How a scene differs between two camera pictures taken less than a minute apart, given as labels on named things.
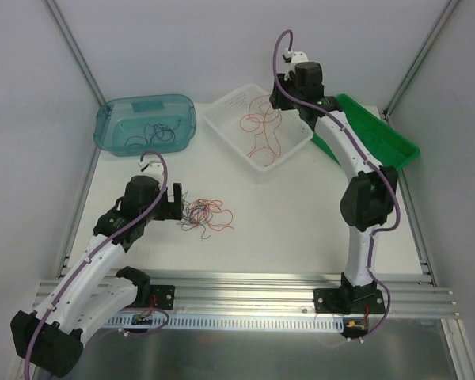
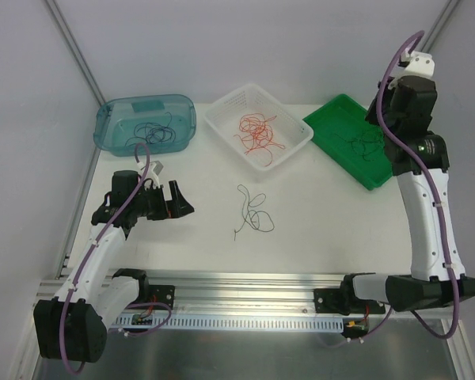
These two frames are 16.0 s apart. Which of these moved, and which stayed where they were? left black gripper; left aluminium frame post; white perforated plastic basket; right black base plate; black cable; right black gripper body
Moved: right black gripper body; black cable
Stayed: right black base plate; white perforated plastic basket; left black gripper; left aluminium frame post
